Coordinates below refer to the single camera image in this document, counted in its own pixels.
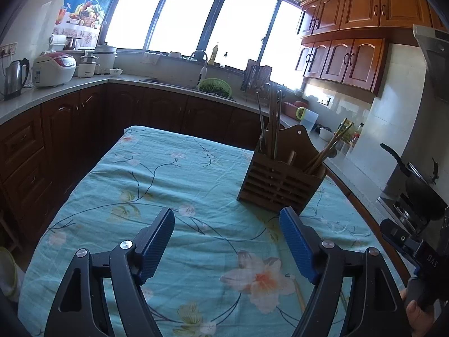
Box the gas stove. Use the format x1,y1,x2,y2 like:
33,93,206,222
377,197,432,232

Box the dish rack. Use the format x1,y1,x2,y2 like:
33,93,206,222
241,59,273,94

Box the green colander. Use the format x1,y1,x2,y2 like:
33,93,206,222
197,78,233,99

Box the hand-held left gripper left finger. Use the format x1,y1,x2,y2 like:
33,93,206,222
44,208,175,337

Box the person's right hand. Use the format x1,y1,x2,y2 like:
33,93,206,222
400,288,439,337

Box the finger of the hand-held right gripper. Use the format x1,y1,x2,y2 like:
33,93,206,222
381,218,427,265

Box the dark chopstick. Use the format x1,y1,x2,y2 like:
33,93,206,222
256,92,268,157

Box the dark wooden base cabinets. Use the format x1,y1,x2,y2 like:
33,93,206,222
0,83,267,250

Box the large kitchen window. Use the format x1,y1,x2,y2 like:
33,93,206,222
103,0,306,90

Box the white round container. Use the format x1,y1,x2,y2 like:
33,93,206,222
0,246,23,302

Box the large white electric pot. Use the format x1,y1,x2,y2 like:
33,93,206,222
94,43,117,75

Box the stone kitchen countertop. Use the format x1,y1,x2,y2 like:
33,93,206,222
0,74,411,271

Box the clear jug with green handle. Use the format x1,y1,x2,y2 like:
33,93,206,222
296,107,319,130

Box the steel range hood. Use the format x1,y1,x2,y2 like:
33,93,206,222
412,24,449,104

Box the fruit wall poster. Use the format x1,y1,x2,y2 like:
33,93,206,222
54,0,122,30

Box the curved sink faucet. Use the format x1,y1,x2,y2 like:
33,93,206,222
189,50,208,86

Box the small glass electric steamer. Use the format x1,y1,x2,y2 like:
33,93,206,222
78,52,100,78

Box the glass wok lid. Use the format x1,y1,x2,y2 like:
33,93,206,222
405,158,448,197

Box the white and red rice cooker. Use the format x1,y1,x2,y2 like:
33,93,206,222
33,53,77,88

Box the pink container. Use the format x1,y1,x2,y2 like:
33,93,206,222
283,100,309,118

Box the wooden utensil holder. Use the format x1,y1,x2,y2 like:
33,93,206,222
237,124,327,215

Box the short wooden wall cabinet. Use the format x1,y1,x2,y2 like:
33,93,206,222
295,37,386,95

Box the black wok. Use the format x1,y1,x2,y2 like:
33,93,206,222
381,143,449,220

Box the tall wooden wall cabinet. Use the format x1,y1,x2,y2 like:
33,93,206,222
298,0,446,39

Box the teal floral tablecloth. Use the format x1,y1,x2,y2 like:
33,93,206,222
17,125,411,337

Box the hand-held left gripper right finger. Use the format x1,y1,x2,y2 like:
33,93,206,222
279,206,411,337

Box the steel kitchen sink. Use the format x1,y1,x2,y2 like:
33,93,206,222
140,77,197,90

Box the steel electric kettle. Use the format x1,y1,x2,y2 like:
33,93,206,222
3,58,30,101

